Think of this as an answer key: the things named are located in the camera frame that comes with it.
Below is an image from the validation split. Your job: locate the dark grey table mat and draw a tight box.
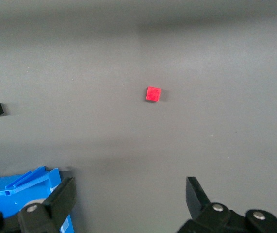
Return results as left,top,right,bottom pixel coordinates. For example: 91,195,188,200
0,0,277,233

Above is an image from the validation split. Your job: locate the small red cube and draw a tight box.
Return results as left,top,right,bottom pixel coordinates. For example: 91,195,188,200
145,86,162,103

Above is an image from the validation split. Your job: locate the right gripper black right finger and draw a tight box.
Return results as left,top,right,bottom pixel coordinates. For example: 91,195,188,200
177,176,277,233

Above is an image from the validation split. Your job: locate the blue plastic storage bin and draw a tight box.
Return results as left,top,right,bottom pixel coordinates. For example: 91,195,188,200
0,166,75,233

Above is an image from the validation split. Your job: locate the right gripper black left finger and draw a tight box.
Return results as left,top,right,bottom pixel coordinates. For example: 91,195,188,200
18,176,77,233

